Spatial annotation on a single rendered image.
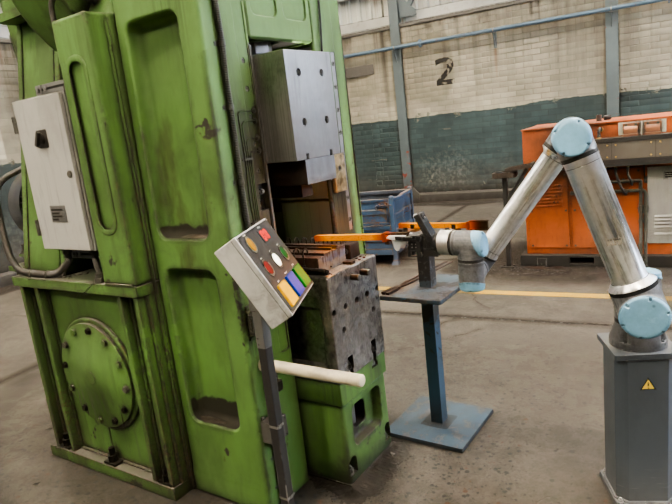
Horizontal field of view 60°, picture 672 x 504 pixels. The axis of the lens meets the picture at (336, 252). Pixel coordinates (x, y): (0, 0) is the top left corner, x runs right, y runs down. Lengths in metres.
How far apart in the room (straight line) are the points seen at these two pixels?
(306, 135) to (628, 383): 1.45
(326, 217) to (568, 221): 3.37
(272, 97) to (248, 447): 1.35
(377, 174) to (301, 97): 8.36
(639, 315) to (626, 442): 0.56
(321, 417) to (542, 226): 3.64
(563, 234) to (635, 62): 4.37
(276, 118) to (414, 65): 8.08
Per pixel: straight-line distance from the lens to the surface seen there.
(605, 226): 2.02
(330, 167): 2.37
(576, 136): 1.97
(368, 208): 6.11
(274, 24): 2.43
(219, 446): 2.57
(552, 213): 5.67
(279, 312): 1.71
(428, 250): 2.16
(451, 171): 10.08
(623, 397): 2.35
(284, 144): 2.22
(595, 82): 9.60
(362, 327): 2.49
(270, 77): 2.25
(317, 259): 2.29
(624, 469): 2.49
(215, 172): 2.11
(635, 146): 5.39
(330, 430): 2.54
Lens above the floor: 1.48
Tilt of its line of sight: 12 degrees down
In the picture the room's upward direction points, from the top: 7 degrees counter-clockwise
